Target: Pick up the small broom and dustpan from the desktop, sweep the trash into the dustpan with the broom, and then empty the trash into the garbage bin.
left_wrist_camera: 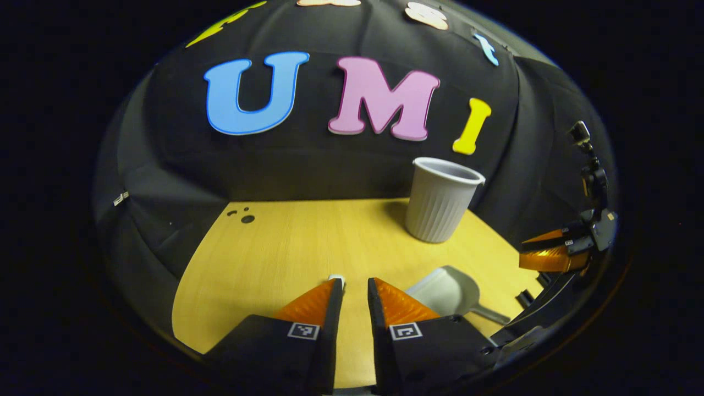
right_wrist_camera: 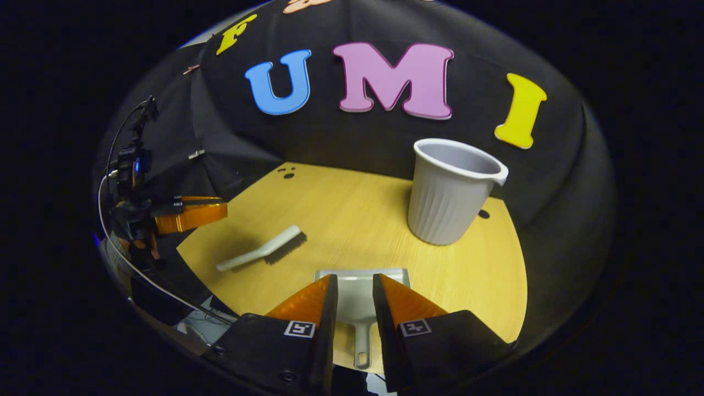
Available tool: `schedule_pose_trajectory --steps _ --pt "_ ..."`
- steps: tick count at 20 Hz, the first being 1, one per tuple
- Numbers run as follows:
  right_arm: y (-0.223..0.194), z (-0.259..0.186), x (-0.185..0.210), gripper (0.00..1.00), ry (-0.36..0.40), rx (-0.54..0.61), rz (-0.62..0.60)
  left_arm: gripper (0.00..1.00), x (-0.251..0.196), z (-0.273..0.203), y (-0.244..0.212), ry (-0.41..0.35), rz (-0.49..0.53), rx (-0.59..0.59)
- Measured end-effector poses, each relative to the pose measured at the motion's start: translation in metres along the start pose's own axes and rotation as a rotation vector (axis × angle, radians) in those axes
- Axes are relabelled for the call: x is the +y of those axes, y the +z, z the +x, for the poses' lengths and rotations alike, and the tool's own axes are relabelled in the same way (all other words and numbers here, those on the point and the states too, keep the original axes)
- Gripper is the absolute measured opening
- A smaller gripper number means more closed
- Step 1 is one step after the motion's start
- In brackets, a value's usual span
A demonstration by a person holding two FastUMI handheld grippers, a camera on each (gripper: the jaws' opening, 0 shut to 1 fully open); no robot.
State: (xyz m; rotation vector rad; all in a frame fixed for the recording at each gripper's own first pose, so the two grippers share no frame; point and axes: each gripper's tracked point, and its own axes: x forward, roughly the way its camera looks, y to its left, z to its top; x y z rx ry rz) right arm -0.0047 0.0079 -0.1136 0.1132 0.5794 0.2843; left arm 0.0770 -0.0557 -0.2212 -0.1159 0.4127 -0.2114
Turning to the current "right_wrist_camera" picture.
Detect black backdrop cloth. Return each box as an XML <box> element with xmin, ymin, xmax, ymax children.
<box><xmin>110</xmin><ymin>0</ymin><xmax>617</xmax><ymax>331</ymax></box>

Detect wooden desktop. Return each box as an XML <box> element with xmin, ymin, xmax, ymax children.
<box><xmin>176</xmin><ymin>162</ymin><xmax>529</xmax><ymax>375</ymax></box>

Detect small white broom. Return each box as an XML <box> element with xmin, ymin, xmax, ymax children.
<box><xmin>216</xmin><ymin>224</ymin><xmax>307</xmax><ymax>273</ymax></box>

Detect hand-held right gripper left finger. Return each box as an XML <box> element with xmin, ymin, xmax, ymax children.
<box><xmin>202</xmin><ymin>274</ymin><xmax>339</xmax><ymax>396</ymax></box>

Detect white plastic dustpan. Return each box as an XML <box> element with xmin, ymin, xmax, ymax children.
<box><xmin>315</xmin><ymin>268</ymin><xmax>411</xmax><ymax>370</ymax></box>

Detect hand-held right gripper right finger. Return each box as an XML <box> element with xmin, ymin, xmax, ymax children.
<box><xmin>372</xmin><ymin>273</ymin><xmax>515</xmax><ymax>394</ymax></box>

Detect white ribbed garbage bin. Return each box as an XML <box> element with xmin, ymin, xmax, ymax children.
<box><xmin>407</xmin><ymin>137</ymin><xmax>509</xmax><ymax>246</ymax></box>

